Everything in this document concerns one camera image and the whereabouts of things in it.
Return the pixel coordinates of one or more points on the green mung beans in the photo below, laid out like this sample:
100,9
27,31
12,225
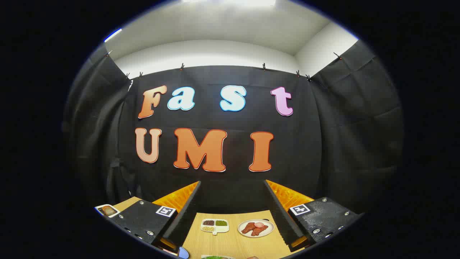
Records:
221,223

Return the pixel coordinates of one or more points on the white toaster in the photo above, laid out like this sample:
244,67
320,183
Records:
114,215

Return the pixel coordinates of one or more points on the white oval plate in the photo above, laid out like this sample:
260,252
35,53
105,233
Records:
269,227

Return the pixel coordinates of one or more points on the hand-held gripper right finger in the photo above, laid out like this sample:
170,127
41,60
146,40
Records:
278,216

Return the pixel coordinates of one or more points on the dark brown beans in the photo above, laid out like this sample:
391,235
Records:
208,222

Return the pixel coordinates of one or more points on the grey square plate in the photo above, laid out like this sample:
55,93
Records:
231,257

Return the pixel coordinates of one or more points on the brown meat piece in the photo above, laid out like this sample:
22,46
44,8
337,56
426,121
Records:
260,231
248,228

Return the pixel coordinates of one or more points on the pink sausage slice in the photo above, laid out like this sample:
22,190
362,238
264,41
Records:
259,225

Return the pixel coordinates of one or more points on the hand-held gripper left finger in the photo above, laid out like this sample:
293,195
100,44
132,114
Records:
187,216

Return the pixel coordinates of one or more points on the row of black cloth clips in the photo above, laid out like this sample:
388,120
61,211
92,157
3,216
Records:
182,66

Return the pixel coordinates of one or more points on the ceiling light panel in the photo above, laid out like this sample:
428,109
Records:
113,35

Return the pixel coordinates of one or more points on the blue round plate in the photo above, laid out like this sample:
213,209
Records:
184,253

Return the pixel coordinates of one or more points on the yellow soybeans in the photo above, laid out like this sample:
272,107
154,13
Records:
208,228

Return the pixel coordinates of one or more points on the white divided snack tray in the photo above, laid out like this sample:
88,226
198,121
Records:
221,228

